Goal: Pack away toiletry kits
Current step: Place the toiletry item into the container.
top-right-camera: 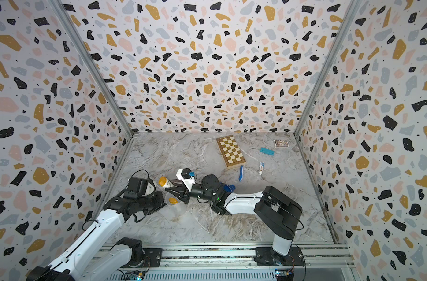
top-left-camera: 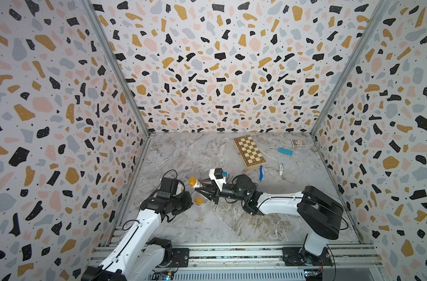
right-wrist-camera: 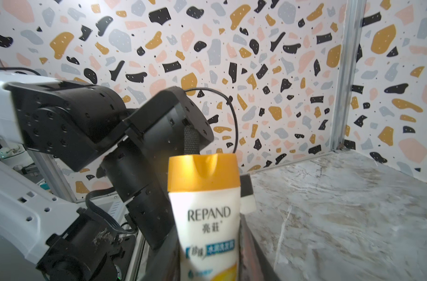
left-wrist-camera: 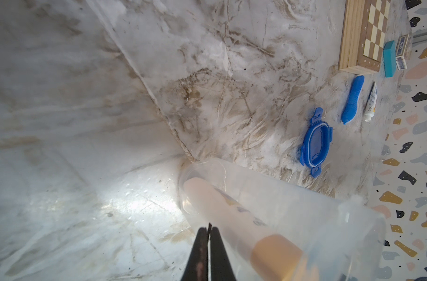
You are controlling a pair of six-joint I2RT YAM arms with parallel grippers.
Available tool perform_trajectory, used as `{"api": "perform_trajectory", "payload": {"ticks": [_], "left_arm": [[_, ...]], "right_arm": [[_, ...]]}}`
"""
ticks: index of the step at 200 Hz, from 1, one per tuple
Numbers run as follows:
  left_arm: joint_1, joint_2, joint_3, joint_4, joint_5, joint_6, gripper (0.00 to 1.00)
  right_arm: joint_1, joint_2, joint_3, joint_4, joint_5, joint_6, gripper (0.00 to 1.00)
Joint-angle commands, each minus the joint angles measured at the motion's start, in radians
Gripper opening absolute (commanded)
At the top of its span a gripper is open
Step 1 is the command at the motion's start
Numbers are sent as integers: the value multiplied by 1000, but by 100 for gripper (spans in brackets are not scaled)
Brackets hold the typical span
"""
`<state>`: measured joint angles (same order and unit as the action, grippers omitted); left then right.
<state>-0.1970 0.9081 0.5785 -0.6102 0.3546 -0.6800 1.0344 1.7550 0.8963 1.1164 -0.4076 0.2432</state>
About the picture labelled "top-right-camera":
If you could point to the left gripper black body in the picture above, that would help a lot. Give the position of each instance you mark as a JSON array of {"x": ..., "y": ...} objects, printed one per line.
[{"x": 149, "y": 204}]

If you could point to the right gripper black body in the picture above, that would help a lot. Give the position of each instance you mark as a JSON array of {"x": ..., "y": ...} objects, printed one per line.
[{"x": 200, "y": 192}]

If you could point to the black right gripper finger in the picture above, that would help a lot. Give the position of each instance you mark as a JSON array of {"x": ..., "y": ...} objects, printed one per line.
[
  {"x": 179, "y": 188},
  {"x": 183, "y": 197}
]

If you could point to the white tube gold cap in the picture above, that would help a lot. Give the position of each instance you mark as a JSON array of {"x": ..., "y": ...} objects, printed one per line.
[{"x": 165, "y": 183}]

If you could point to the blue toothbrush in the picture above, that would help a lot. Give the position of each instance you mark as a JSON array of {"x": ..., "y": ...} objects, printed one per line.
[{"x": 241, "y": 174}]

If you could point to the small white toothpaste tube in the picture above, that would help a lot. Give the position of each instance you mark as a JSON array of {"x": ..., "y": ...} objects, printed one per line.
[{"x": 261, "y": 168}]

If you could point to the clear plastic container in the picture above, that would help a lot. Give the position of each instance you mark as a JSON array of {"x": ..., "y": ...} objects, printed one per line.
[{"x": 172, "y": 201}]

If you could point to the blue container lid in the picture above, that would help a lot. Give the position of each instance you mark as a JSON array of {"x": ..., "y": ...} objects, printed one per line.
[{"x": 229, "y": 188}]

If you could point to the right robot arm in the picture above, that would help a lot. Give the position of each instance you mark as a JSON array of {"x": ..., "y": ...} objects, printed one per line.
[{"x": 280, "y": 213}]

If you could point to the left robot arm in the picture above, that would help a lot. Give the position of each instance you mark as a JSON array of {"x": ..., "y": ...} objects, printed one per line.
[{"x": 75, "y": 263}]

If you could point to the wooden chessboard box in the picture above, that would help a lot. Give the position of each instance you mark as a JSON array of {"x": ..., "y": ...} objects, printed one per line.
[{"x": 230, "y": 152}]

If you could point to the teal rectangular block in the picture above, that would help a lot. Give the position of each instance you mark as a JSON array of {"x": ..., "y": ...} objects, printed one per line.
[{"x": 267, "y": 151}]

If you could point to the playing card box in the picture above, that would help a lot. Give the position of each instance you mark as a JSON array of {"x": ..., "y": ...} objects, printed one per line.
[{"x": 281, "y": 143}]

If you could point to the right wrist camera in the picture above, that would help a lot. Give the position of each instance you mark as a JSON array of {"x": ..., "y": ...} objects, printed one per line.
[{"x": 187, "y": 177}]

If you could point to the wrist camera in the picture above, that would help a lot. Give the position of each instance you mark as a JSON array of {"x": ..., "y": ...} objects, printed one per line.
[
  {"x": 187, "y": 177},
  {"x": 138, "y": 188}
]

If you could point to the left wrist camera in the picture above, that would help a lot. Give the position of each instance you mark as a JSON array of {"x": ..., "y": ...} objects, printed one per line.
[{"x": 138, "y": 188}]

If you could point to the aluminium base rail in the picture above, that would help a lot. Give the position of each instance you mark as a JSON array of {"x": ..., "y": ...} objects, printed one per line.
[{"x": 240, "y": 261}]

